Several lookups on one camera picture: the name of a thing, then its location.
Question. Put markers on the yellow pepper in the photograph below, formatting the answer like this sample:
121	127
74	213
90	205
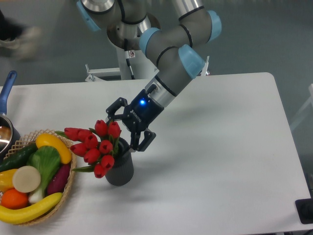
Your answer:
6	179

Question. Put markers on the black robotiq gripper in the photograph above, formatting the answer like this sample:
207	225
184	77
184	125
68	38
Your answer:
136	116

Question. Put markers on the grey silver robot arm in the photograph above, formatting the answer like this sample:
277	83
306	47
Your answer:
129	27

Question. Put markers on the green bok choy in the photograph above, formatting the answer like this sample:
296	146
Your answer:
47	161

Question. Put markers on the dark grey ribbed vase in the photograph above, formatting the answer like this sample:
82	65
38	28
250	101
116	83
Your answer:
123	169

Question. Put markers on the woven wicker basket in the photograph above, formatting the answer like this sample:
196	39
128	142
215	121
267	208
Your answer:
30	138

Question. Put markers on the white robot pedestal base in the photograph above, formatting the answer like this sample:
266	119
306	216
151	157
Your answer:
132	65

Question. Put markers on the red tulip bouquet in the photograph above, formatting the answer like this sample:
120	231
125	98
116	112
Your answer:
97	146

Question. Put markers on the purple eggplant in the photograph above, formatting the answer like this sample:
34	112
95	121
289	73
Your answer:
59	181

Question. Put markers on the beige round disc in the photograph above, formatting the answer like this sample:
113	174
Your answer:
26	179

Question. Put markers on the yellow banana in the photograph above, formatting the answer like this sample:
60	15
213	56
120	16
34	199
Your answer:
29	213

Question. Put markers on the black device at table edge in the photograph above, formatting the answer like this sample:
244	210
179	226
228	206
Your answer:
305	210

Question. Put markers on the person's white shoe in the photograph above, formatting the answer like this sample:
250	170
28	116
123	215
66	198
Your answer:
25	46

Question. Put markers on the orange fruit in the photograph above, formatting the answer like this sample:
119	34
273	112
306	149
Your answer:
13	199

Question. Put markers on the green cucumber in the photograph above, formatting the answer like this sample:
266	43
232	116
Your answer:
19	158

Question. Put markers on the blue handled saucepan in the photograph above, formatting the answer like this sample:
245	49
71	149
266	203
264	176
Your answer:
8	133

